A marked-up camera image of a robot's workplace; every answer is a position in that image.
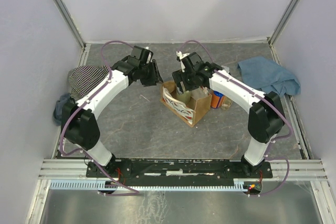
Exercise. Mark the striped black white cloth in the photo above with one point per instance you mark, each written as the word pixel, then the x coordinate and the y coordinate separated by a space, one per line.
pixel 84 79

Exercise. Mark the pale green bottle cream cap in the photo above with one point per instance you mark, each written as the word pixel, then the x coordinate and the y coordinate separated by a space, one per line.
pixel 183 96

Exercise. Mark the left aluminium corner post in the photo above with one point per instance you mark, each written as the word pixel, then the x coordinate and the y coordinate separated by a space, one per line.
pixel 69 21

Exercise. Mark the right aluminium corner post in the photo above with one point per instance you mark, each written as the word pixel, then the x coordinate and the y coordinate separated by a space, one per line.
pixel 283 21

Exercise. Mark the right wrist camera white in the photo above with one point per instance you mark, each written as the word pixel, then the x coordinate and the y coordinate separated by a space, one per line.
pixel 180 56

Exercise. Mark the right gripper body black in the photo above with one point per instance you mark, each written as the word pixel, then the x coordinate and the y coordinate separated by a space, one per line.
pixel 181 83

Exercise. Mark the aluminium corner post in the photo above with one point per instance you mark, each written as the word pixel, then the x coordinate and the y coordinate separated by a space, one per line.
pixel 69 21
pixel 283 21

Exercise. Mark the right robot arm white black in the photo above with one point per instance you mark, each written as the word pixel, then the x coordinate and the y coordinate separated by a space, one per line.
pixel 265 112

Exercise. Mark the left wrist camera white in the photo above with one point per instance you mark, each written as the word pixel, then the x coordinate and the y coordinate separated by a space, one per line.
pixel 149 54

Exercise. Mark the dark blue cloth left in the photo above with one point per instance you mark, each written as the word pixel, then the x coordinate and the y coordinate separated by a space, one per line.
pixel 57 113

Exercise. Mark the aluminium frame rail front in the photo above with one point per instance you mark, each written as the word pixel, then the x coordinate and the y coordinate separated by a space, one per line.
pixel 299 170

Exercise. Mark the blue pump bottle front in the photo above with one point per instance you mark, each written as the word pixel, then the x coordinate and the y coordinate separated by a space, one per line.
pixel 217 99

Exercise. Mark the blue cloth right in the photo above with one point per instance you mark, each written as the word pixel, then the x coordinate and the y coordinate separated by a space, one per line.
pixel 266 75

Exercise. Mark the clear amber liquid bottle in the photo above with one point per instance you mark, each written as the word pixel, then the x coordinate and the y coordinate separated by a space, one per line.
pixel 226 103

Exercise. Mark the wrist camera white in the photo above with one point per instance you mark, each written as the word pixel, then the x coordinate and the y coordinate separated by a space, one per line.
pixel 180 56
pixel 149 54

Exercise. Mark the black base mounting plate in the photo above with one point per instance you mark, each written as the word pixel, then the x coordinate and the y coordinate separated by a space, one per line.
pixel 145 172

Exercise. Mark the orange pump bottle blue top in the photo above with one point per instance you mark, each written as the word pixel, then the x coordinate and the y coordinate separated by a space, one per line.
pixel 226 68

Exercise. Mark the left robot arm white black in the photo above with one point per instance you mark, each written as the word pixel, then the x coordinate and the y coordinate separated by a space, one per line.
pixel 79 120

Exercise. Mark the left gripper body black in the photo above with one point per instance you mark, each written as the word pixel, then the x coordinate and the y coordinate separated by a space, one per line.
pixel 153 73

